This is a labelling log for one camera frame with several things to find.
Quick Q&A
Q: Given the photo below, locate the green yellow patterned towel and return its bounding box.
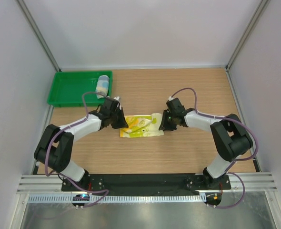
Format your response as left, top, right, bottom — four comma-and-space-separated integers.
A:
120, 113, 164, 138

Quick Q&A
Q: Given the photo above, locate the polka dot striped towel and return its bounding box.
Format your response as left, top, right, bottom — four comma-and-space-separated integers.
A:
95, 75, 110, 99

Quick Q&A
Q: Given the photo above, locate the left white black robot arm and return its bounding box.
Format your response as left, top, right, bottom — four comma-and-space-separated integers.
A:
34, 97, 128, 191

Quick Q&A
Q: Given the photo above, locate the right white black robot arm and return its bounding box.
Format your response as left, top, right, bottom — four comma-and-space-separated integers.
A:
159, 97, 253, 189

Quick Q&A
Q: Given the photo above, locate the green plastic tray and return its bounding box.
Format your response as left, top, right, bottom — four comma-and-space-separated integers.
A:
47, 70, 113, 107

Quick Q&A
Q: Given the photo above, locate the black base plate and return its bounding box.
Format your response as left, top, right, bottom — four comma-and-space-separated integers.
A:
62, 173, 231, 192

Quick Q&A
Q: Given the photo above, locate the aluminium front rail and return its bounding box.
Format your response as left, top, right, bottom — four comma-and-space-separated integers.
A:
17, 172, 277, 194

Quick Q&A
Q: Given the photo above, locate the slotted cable duct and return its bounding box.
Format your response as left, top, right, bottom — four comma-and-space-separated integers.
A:
28, 193, 206, 204

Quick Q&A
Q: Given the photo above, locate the left aluminium frame post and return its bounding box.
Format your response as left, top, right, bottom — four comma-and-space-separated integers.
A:
15, 0, 61, 72

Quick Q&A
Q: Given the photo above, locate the aluminium frame post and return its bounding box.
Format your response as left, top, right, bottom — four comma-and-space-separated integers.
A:
225, 0, 270, 72
15, 0, 61, 72

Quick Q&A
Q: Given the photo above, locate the right aluminium frame post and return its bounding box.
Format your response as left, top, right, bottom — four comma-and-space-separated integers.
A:
225, 0, 270, 72

